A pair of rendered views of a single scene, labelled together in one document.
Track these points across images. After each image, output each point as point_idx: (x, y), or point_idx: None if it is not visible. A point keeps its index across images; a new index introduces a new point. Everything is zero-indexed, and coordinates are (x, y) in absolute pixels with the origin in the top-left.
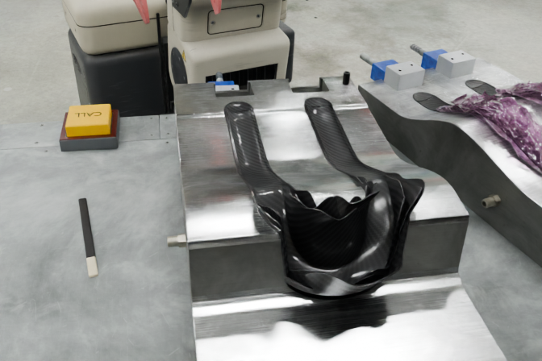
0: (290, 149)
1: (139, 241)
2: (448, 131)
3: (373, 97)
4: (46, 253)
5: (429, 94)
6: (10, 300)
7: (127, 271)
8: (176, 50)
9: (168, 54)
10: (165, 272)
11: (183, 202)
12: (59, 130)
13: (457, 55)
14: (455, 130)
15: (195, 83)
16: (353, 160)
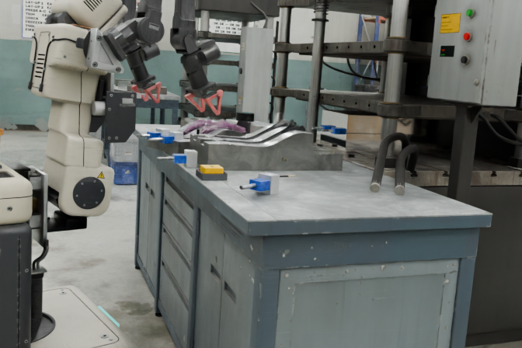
0: (245, 140)
1: (275, 173)
2: (224, 133)
3: (188, 141)
4: (288, 179)
5: (184, 138)
6: (311, 181)
7: (290, 174)
8: (88, 178)
9: (67, 190)
10: (287, 172)
11: (283, 144)
12: (208, 181)
13: (161, 128)
14: (226, 131)
15: (206, 142)
16: (247, 138)
